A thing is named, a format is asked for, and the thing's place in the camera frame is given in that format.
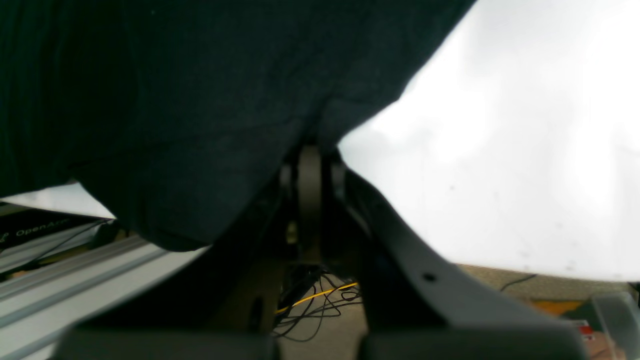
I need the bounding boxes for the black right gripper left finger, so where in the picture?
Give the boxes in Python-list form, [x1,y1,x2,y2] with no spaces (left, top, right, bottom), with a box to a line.
[53,145,322,360]

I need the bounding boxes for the aluminium frame rail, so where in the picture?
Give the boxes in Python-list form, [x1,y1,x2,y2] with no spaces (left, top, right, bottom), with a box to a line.
[0,223,202,360]

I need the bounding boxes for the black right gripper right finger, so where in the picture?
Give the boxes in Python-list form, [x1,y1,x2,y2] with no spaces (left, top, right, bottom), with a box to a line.
[322,153,588,360]

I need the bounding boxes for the yellow cable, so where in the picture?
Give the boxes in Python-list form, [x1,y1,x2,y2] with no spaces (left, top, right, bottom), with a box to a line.
[275,282,360,315]

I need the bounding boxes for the black t-shirt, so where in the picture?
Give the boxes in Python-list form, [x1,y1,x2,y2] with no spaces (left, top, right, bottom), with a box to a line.
[0,0,474,252]

